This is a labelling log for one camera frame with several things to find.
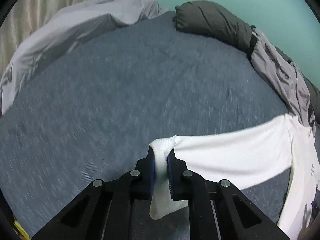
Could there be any white long-sleeve shirt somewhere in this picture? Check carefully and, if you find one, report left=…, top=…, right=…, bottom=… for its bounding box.
left=150, top=114, right=319, bottom=239

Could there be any blue speckled bed sheet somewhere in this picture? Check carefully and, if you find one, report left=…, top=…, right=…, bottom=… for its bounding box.
left=1, top=12, right=287, bottom=236

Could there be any grey jacket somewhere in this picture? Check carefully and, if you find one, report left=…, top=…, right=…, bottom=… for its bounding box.
left=251, top=26, right=316, bottom=129

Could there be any light grey pillow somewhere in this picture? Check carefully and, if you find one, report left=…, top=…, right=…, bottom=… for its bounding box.
left=1, top=0, right=164, bottom=113

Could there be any dark grey rolled duvet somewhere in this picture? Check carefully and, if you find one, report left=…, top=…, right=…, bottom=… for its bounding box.
left=172, top=0, right=320, bottom=111

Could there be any beige curtain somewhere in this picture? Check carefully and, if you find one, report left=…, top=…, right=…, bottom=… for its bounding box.
left=1, top=0, right=86, bottom=73

